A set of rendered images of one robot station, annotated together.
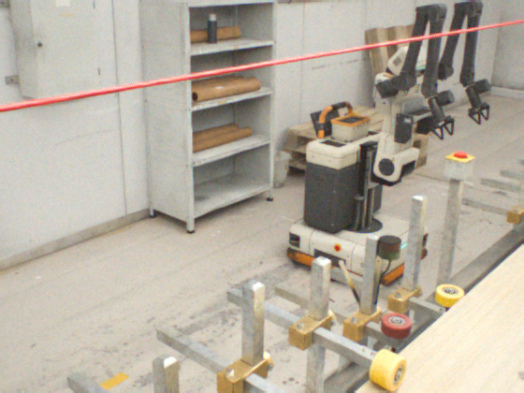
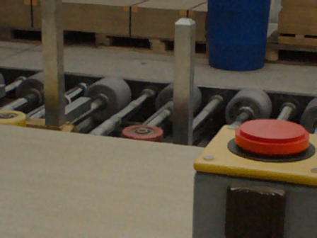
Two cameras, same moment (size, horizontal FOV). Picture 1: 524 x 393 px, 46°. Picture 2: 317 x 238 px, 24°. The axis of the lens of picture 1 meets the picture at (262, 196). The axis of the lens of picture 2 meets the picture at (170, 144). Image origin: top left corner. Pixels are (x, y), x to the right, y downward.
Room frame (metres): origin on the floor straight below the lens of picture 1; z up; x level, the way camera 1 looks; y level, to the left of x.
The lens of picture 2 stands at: (2.15, -0.31, 1.35)
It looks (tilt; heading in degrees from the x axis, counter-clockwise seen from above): 19 degrees down; 246
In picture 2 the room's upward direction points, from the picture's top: 1 degrees clockwise
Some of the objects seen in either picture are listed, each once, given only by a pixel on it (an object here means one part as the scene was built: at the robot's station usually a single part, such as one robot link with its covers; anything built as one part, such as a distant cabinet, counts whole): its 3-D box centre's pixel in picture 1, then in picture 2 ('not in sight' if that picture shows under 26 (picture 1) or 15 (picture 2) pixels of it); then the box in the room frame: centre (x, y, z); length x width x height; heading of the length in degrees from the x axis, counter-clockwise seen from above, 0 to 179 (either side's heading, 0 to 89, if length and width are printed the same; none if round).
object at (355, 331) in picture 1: (364, 322); not in sight; (1.54, -0.30, 0.85); 0.14 x 0.06 x 0.05; 140
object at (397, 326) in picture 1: (395, 336); not in sight; (1.45, -0.37, 0.85); 0.08 x 0.08 x 0.11
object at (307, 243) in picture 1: (357, 241); not in sight; (3.56, -0.60, 0.16); 0.67 x 0.64 x 0.25; 49
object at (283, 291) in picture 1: (334, 313); not in sight; (1.58, -0.22, 0.84); 0.43 x 0.03 x 0.04; 50
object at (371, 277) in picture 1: (368, 310); not in sight; (1.56, -0.31, 0.87); 0.04 x 0.04 x 0.48; 50
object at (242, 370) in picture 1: (245, 373); not in sight; (1.16, 0.03, 0.95); 0.14 x 0.06 x 0.05; 140
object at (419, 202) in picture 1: (412, 267); not in sight; (1.75, -0.47, 0.92); 0.04 x 0.04 x 0.48; 50
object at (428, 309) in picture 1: (388, 294); not in sight; (1.75, -0.41, 0.82); 0.43 x 0.03 x 0.04; 50
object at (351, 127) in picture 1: (350, 127); not in sight; (3.63, -0.52, 0.87); 0.23 x 0.15 x 0.11; 139
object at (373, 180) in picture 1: (394, 166); not in sight; (3.50, -0.77, 0.68); 0.28 x 0.27 x 0.25; 139
